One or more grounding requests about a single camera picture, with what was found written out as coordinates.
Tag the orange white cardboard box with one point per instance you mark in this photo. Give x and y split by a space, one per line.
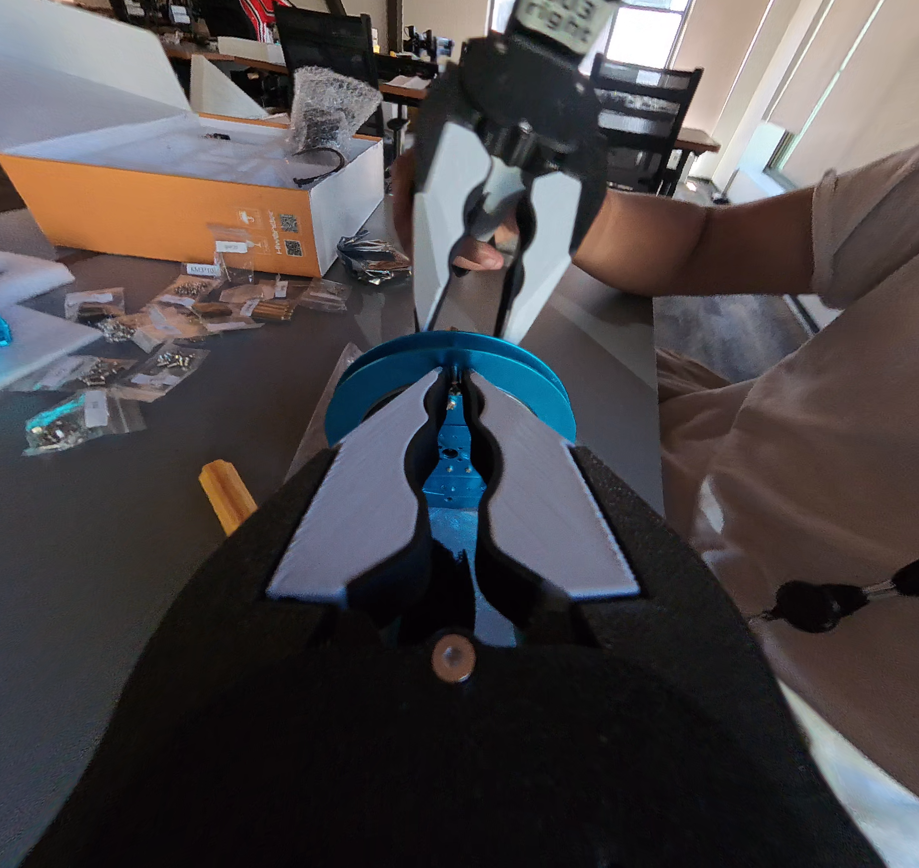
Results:
179 208

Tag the large window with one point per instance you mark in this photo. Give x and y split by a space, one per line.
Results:
646 28

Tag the white window blinds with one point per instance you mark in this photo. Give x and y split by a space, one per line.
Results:
811 35

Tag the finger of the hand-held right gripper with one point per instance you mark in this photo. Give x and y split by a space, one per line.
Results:
438 222
556 236

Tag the white foam sheet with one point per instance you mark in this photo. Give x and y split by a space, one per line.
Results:
36 337

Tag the clear plastic bag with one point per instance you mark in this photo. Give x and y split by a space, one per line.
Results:
323 416

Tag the pile of small hardware bags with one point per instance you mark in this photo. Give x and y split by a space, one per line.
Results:
165 337

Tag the red white jacket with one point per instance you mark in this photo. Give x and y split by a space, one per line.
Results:
262 7

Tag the black mesh office chair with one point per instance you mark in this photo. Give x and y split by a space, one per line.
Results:
646 121

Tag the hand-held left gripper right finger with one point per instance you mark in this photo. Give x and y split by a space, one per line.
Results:
553 523

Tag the dark bag of parts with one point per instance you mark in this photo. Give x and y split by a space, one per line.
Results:
373 261

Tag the person's right forearm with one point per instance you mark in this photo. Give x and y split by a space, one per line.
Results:
682 243

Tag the bubble wrap bundle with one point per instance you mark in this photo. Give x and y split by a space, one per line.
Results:
330 107

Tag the blue round metal turntable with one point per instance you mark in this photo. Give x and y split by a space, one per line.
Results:
488 355

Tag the person's beige shirt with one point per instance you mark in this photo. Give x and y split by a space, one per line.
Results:
825 416

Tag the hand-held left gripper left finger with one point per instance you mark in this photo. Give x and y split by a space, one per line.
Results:
352 523

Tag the person's right hand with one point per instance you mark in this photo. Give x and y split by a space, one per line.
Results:
481 258

